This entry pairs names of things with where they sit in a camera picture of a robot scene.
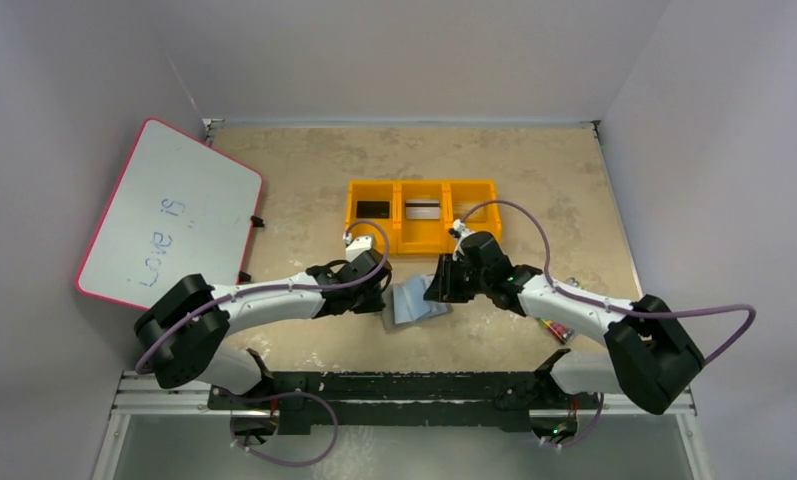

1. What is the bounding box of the grey leather card holder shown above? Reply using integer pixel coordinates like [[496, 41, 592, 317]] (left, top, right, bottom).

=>
[[381, 275, 453, 331]]

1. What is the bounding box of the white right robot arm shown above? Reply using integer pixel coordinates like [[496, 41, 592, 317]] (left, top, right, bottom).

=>
[[424, 232, 705, 414]]

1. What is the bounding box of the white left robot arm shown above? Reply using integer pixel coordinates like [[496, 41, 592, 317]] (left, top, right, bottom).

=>
[[134, 249, 392, 409]]

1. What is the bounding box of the black card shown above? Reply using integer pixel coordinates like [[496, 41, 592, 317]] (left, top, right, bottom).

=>
[[355, 200, 391, 219]]

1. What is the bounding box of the silver striped card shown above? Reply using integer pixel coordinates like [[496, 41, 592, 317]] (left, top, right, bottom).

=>
[[404, 198, 442, 220]]

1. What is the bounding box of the yellow right bin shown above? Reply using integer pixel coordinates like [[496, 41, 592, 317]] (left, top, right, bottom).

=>
[[445, 180, 503, 241]]

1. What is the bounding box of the yellow bin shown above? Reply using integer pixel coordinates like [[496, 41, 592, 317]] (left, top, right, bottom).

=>
[[445, 180, 503, 241], [345, 180, 398, 255], [395, 181, 447, 256]]

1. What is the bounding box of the yellow middle bin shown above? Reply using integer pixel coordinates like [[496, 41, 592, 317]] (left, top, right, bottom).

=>
[[395, 181, 447, 256]]

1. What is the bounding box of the yellow left bin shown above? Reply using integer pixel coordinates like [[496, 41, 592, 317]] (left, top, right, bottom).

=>
[[345, 180, 398, 255]]

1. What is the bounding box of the coloured marker pack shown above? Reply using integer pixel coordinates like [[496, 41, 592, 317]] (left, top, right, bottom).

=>
[[539, 319, 576, 345]]

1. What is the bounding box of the pink framed whiteboard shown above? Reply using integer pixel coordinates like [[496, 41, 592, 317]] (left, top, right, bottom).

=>
[[75, 118, 264, 309]]

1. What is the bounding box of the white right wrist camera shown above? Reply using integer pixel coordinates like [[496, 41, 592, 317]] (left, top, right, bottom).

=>
[[448, 219, 472, 242]]

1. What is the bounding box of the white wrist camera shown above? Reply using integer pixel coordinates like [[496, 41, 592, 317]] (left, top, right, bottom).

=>
[[448, 219, 472, 242], [344, 235, 377, 262]]

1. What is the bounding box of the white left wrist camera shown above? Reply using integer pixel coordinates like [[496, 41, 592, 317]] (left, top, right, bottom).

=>
[[344, 235, 377, 262]]

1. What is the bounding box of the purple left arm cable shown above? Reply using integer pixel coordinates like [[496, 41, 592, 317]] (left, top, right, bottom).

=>
[[134, 219, 391, 376]]

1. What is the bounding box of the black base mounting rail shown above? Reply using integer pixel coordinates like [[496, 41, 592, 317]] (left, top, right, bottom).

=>
[[208, 351, 599, 437]]

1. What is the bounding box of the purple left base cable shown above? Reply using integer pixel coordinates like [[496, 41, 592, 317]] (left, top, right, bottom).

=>
[[228, 390, 341, 469]]

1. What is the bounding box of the aluminium frame rail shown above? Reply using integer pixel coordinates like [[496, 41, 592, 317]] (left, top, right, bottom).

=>
[[94, 372, 713, 479]]

